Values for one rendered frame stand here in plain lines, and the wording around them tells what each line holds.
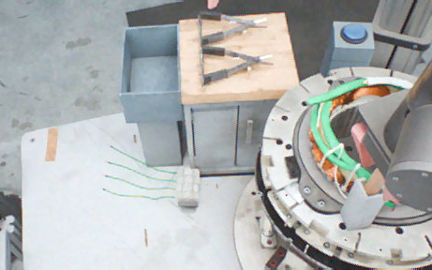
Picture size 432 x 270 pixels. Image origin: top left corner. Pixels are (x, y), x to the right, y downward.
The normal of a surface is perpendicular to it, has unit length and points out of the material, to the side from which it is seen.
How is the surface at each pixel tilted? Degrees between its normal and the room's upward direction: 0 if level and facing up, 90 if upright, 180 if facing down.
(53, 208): 0
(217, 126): 90
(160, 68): 0
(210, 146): 90
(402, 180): 94
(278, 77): 0
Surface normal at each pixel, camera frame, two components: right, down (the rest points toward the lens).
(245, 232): -0.09, -0.56
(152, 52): 0.00, 0.83
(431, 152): -0.46, -0.60
